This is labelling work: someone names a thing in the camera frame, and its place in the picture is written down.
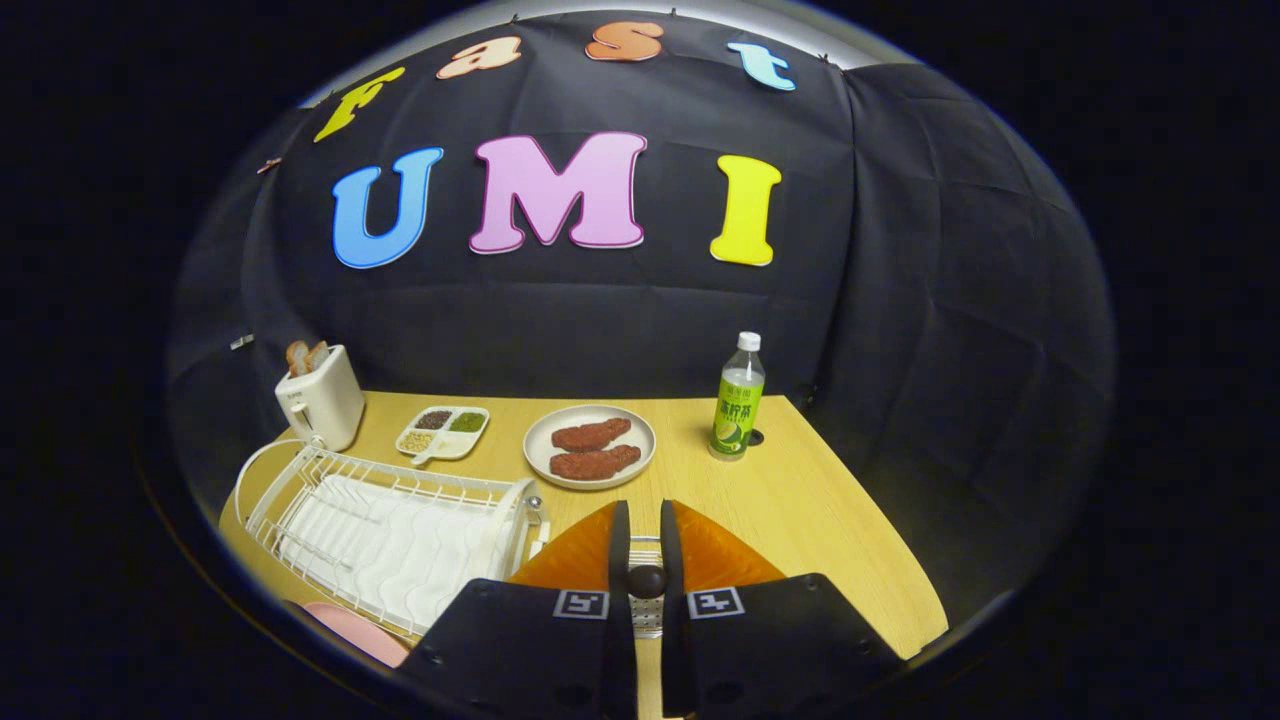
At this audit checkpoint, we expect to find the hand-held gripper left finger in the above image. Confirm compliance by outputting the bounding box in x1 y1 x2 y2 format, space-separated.
395 500 638 720

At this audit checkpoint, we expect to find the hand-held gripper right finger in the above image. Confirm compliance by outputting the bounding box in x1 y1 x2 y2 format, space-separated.
659 499 907 719

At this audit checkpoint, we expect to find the silver wire basket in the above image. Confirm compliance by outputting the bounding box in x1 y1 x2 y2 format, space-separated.
628 537 665 638

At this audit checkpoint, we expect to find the white wire dish rack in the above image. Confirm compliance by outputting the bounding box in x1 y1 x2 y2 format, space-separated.
234 438 549 641

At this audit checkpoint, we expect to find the pink plate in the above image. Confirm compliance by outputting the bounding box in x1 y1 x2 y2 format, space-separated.
303 601 411 668

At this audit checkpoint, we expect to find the beige plate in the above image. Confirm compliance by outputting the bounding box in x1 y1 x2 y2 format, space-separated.
522 404 658 491

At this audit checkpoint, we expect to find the white divided condiment dish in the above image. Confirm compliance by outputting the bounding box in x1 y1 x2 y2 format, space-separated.
396 405 491 467

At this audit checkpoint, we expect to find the brown meat patty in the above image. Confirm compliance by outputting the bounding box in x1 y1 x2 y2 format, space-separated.
551 418 633 453
549 445 642 482

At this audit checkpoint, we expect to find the green drink bottle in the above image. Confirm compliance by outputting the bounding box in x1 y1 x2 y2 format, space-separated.
708 332 767 462

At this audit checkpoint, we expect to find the black backdrop cloth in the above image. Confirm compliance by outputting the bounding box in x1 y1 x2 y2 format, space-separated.
165 10 1119 621

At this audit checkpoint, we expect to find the white toaster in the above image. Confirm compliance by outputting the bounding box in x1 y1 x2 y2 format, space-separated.
275 345 366 453

